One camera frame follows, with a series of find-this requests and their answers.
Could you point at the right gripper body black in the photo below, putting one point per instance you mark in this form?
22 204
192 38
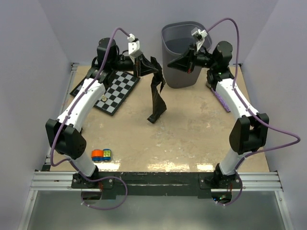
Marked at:
191 62

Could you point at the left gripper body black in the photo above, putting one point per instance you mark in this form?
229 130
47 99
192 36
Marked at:
136 67

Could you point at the black plastic trash bag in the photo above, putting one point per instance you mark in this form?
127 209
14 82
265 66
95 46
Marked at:
157 84

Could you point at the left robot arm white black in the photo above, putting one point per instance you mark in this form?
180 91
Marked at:
64 133

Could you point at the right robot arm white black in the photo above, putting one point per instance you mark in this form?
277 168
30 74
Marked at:
249 132

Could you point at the black white chessboard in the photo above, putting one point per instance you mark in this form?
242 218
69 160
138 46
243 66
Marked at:
122 85

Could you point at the beige chess pawn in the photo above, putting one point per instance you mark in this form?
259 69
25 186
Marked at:
103 98

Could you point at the purple glitter toy microphone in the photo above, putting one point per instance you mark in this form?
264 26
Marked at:
219 98

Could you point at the orange blue toy car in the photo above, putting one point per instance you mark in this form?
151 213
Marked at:
99 155

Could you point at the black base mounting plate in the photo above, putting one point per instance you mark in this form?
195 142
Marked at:
199 184

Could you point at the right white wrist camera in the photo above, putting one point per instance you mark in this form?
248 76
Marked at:
199 35

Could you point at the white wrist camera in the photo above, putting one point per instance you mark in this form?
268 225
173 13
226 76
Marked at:
134 47
199 35

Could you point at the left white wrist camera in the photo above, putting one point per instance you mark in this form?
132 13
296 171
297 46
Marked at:
134 47

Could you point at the aluminium front rail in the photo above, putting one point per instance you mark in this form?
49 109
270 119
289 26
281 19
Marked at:
252 181

